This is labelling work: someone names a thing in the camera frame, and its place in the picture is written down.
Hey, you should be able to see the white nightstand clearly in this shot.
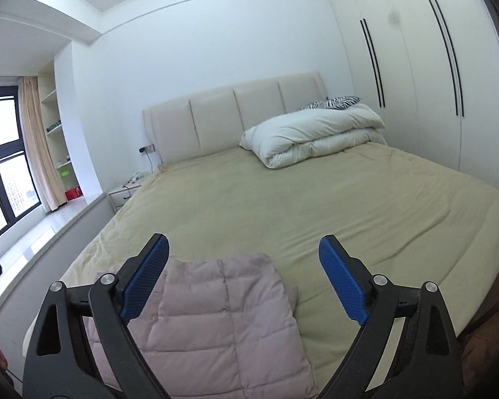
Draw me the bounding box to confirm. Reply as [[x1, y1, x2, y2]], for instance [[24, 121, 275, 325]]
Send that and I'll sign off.
[[108, 172, 145, 213]]

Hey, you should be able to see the white wall shelf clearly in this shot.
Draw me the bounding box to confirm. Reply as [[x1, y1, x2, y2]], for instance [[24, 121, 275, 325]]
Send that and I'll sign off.
[[37, 60, 84, 209]]

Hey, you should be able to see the beige curtain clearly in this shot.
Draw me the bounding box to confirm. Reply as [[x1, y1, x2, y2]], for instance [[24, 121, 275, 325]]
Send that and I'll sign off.
[[17, 76, 66, 213]]

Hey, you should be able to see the mauve quilted hooded jacket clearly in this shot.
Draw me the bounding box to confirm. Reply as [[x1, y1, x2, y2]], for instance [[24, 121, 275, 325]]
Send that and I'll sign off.
[[83, 253, 319, 399]]

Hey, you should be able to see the black framed window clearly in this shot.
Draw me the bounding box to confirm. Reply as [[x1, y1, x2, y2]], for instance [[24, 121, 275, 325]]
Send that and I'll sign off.
[[0, 86, 43, 251]]

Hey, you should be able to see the white folded duvet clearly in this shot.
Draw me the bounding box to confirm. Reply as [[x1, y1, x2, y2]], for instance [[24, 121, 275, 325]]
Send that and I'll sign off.
[[239, 103, 387, 170]]

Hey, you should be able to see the cream padded headboard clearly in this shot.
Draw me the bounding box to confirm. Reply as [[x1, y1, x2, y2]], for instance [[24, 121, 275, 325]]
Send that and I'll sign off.
[[142, 72, 329, 166]]

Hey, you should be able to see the bed with beige sheet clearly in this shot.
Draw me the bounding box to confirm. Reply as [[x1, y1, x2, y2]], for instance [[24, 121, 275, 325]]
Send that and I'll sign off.
[[60, 141, 499, 385]]

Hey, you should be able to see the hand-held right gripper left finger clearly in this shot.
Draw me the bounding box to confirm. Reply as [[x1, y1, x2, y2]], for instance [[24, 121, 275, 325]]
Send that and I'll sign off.
[[23, 233, 171, 399]]

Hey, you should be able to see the white wardrobe with black handles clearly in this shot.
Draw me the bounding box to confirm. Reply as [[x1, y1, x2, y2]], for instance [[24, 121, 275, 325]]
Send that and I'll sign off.
[[325, 0, 499, 197]]

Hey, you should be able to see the white window seat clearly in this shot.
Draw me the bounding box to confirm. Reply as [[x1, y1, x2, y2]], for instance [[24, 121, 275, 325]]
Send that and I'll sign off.
[[0, 193, 111, 343]]

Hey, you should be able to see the zebra print pillow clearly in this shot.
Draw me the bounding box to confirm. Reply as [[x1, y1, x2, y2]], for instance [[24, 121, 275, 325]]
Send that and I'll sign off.
[[298, 96, 362, 111]]

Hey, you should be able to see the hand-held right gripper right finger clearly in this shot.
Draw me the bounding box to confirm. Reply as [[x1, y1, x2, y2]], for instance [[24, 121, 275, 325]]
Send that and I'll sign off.
[[318, 234, 464, 399]]

